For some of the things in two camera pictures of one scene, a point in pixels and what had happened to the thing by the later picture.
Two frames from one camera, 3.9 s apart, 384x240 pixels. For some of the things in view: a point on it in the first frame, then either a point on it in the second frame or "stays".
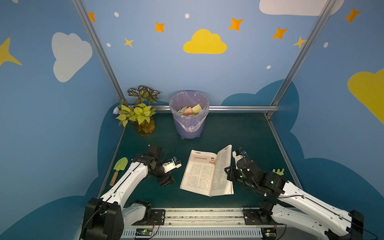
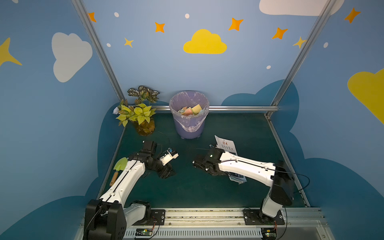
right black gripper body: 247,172 to 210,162
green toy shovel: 121,164 stays
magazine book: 205,173 to 228,145
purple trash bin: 189,109 stays
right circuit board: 269,233 stays
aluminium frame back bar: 224,108 stays
